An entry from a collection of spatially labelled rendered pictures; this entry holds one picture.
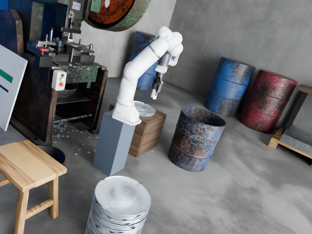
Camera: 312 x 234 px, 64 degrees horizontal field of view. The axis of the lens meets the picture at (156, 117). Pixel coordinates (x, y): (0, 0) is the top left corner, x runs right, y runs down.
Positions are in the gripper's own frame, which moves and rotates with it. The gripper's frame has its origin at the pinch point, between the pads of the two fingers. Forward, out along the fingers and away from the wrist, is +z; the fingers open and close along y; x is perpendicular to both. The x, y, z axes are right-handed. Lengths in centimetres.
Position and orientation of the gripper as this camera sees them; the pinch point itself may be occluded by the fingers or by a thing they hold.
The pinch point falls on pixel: (154, 94)
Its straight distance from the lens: 211.8
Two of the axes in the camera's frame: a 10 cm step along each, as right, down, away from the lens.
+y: -4.6, -4.5, 7.6
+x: -8.5, -0.4, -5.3
